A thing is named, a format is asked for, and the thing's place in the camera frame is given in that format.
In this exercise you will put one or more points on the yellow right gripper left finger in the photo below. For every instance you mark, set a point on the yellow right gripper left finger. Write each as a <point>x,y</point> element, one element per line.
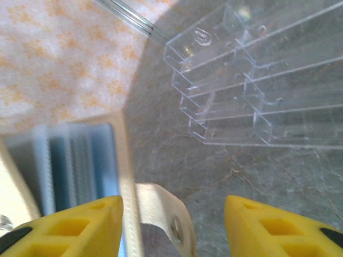
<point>67,235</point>

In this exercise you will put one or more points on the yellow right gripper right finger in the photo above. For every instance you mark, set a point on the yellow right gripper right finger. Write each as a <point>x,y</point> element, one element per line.
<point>268,235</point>

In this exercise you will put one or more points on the blue VIP credit card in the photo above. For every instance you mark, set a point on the blue VIP credit card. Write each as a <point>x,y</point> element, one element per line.
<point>57,166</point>
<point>103,160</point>

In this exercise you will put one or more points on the beige leather card holder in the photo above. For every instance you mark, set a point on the beige leather card holder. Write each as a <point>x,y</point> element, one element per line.
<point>126,160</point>

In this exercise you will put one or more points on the clear acrylic tiered card stand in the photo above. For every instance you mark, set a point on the clear acrylic tiered card stand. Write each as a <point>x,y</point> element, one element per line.
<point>227,80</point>

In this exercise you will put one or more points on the aluminium frame post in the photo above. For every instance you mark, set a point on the aluminium frame post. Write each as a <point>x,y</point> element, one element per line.
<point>128,16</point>

